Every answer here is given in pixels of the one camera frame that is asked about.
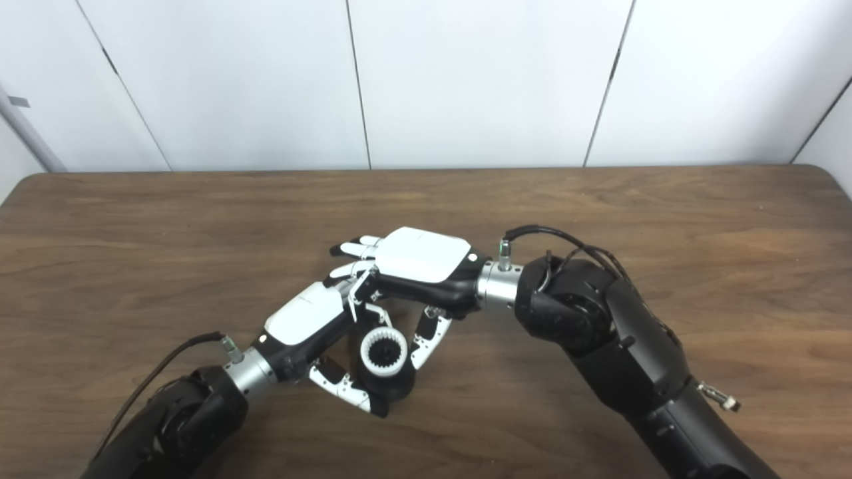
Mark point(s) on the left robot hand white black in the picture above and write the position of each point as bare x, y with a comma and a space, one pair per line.
306, 316

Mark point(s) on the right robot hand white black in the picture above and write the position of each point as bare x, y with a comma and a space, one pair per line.
423, 256

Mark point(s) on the round black part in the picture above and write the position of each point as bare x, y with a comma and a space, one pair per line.
398, 389

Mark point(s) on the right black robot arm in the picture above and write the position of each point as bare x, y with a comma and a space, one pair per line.
619, 352

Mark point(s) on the grey wall corner post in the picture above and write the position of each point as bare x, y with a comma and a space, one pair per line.
30, 133

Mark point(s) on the small grey wall tag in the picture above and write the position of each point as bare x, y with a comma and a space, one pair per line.
18, 102

